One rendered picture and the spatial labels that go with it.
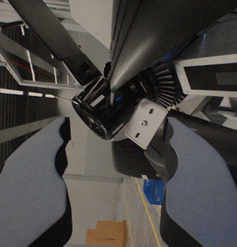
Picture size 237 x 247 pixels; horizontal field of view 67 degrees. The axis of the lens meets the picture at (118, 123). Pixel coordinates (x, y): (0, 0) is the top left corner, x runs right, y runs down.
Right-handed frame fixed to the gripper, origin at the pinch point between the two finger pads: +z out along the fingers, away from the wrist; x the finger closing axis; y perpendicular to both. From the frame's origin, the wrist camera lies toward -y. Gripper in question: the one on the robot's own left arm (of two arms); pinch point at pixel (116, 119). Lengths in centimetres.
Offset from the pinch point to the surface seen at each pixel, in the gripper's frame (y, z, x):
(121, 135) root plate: 22.4, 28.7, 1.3
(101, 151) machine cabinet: 490, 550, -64
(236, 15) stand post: -5, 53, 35
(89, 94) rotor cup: 7.9, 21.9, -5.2
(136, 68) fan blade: -1.7, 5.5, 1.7
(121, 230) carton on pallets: 735, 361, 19
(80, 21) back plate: -2, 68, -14
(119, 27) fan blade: -4.5, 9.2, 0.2
